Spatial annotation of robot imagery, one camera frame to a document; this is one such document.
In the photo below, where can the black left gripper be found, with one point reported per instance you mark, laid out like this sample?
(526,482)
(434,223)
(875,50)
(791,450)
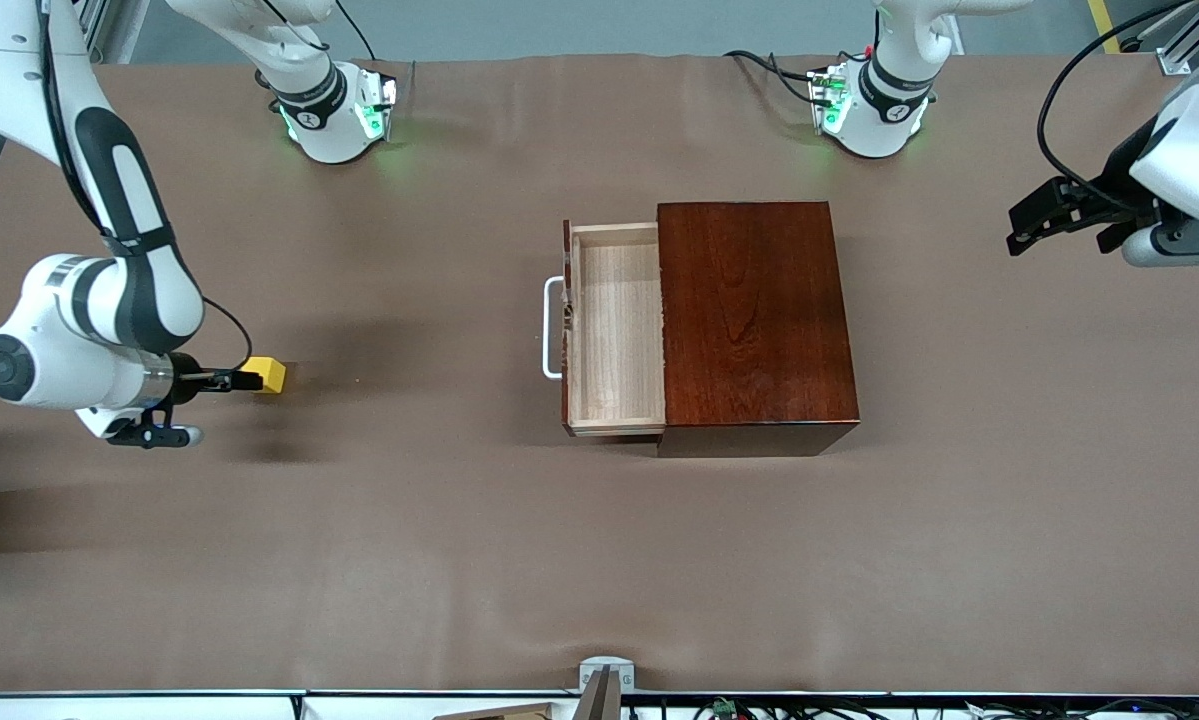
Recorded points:
(1117,182)

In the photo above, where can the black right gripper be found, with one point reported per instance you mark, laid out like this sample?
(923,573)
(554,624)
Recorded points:
(185,378)

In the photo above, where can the yellow wooden block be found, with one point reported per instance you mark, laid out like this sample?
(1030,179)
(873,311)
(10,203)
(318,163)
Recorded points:
(273,375)

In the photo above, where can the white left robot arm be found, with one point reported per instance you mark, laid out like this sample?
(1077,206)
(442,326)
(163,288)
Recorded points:
(874,130)

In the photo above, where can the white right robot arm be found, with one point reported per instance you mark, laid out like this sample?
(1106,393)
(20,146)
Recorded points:
(49,330)

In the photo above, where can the dark wooden drawer cabinet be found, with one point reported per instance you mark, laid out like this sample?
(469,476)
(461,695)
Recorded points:
(759,320)

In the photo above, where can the brown table cover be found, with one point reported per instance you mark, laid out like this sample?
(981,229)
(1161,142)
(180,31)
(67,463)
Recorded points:
(459,550)

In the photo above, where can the brown cardboard piece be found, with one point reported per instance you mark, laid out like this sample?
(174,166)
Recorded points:
(504,713)

